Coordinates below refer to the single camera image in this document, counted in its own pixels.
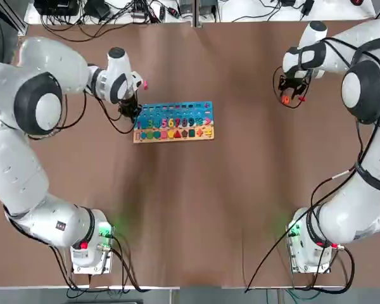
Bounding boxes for black table cable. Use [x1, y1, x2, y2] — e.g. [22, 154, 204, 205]
[245, 218, 294, 293]

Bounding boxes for usb hub with plugs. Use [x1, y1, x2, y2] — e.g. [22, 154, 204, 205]
[131, 8, 153, 20]

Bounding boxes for aluminium post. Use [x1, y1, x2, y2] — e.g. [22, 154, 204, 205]
[192, 0, 201, 29]

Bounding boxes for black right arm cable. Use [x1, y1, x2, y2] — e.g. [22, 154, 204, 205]
[274, 36, 380, 254]

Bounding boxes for black looped desk cable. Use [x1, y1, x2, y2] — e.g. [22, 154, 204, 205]
[40, 14, 125, 44]

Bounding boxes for black box device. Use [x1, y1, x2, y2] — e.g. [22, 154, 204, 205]
[34, 0, 80, 16]

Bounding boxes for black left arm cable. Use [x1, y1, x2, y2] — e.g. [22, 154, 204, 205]
[81, 89, 137, 134]

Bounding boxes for blue wooden toy board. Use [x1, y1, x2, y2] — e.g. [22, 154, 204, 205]
[132, 101, 215, 144]

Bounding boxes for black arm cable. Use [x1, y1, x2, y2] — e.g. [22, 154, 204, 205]
[274, 36, 380, 254]
[81, 89, 137, 134]

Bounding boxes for black base cable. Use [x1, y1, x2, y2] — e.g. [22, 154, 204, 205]
[109, 234, 150, 292]

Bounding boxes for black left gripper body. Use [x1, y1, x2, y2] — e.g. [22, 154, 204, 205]
[118, 96, 142, 117]

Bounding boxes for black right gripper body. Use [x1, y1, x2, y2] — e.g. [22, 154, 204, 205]
[283, 72, 311, 86]

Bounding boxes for black monitor stand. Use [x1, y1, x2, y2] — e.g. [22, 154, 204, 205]
[83, 0, 111, 19]

